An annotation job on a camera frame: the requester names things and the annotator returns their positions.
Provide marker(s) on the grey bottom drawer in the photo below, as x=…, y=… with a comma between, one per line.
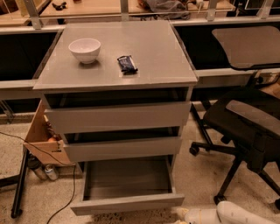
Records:
x=128, y=184

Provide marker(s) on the grey top drawer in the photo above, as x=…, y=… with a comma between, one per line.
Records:
x=126, y=117

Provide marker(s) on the dark bottle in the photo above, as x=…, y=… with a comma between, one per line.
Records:
x=35, y=165

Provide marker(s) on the black office chair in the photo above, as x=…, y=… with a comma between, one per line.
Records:
x=247, y=118

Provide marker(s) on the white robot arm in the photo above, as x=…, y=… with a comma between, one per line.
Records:
x=226, y=212

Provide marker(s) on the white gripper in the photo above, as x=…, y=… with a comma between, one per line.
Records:
x=194, y=217

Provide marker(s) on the grey middle drawer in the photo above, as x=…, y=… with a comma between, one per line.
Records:
x=135, y=148

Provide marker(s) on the black desk leg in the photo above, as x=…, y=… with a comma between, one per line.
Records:
x=19, y=181

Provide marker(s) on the grey drawer cabinet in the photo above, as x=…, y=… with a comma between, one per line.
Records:
x=163, y=75

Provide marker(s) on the silver can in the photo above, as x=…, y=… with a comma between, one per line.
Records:
x=51, y=172

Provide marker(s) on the white ceramic bowl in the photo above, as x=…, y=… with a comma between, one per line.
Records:
x=85, y=50

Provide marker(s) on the grey cloth on desk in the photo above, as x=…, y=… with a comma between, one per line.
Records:
x=168, y=9

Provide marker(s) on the black tool on desk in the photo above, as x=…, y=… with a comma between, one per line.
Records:
x=59, y=7

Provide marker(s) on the cardboard box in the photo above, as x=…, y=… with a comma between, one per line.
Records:
x=42, y=143

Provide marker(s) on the grey drawer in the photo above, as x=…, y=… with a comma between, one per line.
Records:
x=128, y=184
x=135, y=148
x=126, y=117

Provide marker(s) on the dark blue snack wrapper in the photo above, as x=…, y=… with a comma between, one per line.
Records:
x=126, y=64

